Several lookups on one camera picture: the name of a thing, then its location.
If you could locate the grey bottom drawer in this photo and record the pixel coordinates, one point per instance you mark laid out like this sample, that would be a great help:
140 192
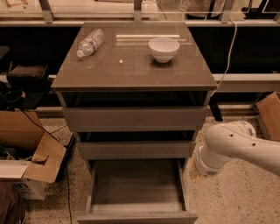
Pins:
137 191

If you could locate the grey drawer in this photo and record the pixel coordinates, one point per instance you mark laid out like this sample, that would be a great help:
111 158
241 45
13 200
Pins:
137 191
133 111
136 144

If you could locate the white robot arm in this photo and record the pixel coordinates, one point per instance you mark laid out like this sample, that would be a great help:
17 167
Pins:
230 140

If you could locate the grey drawer cabinet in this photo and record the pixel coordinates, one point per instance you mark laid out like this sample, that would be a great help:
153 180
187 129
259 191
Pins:
123 62

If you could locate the grey top drawer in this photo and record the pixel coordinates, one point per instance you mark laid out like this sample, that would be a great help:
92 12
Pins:
133 111

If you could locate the grey middle drawer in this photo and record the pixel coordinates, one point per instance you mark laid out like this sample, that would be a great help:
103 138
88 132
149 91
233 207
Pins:
136 144

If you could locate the white ceramic bowl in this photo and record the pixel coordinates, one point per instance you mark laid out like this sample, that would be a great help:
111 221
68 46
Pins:
163 49

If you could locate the clear plastic water bottle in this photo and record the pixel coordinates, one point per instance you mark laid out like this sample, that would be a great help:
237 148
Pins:
90 43

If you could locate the open cardboard box left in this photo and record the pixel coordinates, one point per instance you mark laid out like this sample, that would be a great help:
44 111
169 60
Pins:
30 157

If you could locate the dark tray on left shelf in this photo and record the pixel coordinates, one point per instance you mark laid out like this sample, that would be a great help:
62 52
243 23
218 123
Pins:
27 75

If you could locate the cardboard box right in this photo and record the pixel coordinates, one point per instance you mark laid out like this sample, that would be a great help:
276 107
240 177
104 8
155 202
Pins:
269 108

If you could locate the black round device left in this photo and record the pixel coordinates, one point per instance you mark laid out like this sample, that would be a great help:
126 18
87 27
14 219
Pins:
10 99

